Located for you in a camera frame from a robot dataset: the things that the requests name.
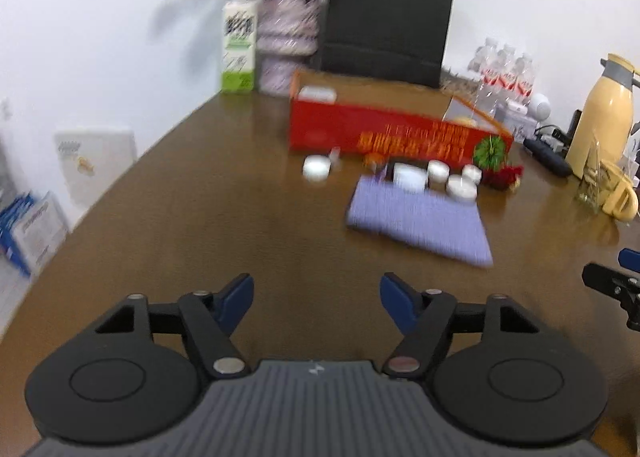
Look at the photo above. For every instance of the red artificial rose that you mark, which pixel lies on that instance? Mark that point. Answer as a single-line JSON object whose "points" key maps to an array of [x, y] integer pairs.
{"points": [[508, 177]]}

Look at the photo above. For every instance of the black paper shopping bag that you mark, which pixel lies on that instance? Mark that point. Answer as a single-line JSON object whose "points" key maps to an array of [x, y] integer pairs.
{"points": [[393, 40]]}

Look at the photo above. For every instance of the clear glass measuring cup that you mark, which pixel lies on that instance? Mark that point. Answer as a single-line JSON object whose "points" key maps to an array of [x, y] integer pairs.
{"points": [[590, 185]]}

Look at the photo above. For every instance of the white round jar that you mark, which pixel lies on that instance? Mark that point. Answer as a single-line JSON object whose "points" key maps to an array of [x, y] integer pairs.
{"points": [[410, 178]]}

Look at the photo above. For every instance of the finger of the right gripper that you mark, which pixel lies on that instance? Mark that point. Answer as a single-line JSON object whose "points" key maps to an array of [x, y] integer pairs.
{"points": [[629, 257], [611, 283]]}

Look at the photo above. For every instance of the green white milk carton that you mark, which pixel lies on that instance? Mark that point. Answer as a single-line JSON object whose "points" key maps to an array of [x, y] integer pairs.
{"points": [[239, 37]]}

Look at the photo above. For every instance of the purple knitted cloth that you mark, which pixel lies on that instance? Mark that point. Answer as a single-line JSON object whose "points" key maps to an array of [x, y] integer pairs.
{"points": [[428, 221]]}

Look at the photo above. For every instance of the white round speaker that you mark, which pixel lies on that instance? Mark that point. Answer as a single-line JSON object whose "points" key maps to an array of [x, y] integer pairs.
{"points": [[538, 107]]}

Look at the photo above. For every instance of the dark blue glasses case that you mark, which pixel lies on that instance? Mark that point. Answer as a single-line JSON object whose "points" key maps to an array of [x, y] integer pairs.
{"points": [[545, 155]]}

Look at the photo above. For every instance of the white metal tin box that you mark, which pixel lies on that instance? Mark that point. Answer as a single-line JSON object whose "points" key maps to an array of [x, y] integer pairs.
{"points": [[514, 118]]}

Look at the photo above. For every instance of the red orange cardboard box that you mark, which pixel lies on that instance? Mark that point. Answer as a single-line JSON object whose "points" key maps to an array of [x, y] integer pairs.
{"points": [[394, 120]]}

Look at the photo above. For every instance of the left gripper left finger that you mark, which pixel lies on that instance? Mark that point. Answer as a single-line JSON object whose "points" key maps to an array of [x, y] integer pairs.
{"points": [[209, 319]]}

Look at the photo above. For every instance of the pink marbled ceramic vase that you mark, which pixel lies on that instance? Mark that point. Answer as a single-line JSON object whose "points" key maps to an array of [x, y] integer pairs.
{"points": [[287, 37]]}

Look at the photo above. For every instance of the white round lid left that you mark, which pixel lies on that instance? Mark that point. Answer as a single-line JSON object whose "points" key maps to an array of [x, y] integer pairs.
{"points": [[316, 168]]}

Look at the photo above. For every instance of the black charger with cables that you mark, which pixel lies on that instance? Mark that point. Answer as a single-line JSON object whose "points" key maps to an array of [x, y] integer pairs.
{"points": [[557, 139]]}

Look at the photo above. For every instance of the clear plastic wipes container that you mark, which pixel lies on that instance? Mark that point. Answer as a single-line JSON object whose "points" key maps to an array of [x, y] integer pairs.
{"points": [[314, 93]]}

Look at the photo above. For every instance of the blue white paper box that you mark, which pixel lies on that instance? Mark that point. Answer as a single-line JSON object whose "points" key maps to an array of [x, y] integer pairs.
{"points": [[32, 230]]}

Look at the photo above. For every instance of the water bottle right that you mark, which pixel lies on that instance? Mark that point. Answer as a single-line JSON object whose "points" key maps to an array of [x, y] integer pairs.
{"points": [[525, 78]]}

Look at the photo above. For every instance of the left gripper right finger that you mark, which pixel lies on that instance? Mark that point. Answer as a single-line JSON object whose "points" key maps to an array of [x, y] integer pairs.
{"points": [[423, 319]]}

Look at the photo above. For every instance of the water bottle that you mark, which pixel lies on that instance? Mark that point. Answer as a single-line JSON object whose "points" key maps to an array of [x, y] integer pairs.
{"points": [[507, 72], [525, 78], [486, 63]]}

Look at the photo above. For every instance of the water bottle middle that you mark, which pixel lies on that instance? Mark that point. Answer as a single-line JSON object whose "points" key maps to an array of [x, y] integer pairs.
{"points": [[507, 72]]}

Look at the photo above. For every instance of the water bottle left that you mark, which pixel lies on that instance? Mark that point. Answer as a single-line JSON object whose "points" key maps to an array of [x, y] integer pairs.
{"points": [[486, 63]]}

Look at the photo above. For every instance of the yellow ceramic mug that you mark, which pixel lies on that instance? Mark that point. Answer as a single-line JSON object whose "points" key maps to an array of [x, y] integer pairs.
{"points": [[617, 195]]}

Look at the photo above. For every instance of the cream yellow thermos jug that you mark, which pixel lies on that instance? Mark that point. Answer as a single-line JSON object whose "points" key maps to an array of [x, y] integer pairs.
{"points": [[607, 116]]}

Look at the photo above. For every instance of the yellow white plush toy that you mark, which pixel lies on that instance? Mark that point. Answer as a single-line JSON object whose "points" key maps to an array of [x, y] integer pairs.
{"points": [[465, 121]]}

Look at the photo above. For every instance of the clear container of pellets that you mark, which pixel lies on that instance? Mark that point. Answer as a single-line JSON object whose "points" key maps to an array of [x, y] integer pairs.
{"points": [[457, 84]]}

